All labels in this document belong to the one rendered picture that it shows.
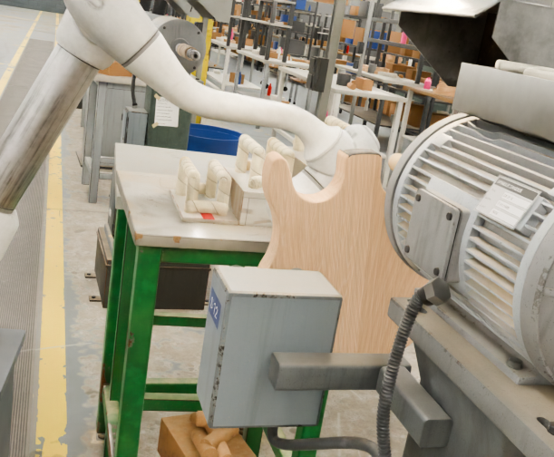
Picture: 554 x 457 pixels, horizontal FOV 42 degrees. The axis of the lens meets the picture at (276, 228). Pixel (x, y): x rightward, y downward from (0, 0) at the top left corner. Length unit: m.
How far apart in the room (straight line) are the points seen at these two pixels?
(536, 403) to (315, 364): 0.29
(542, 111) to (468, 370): 0.29
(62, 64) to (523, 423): 1.17
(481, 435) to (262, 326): 0.30
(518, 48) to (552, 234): 0.40
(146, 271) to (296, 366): 0.86
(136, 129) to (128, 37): 2.11
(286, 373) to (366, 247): 0.39
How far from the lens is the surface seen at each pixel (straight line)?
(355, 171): 1.20
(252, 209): 1.86
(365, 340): 1.34
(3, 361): 1.61
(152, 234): 1.71
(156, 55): 1.44
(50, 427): 2.68
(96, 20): 1.43
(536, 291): 0.73
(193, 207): 1.86
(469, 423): 0.87
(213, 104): 1.48
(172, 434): 2.44
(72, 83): 1.60
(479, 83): 0.95
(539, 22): 1.09
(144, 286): 1.76
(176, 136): 3.52
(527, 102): 0.86
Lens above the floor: 1.46
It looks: 16 degrees down
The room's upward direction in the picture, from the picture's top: 9 degrees clockwise
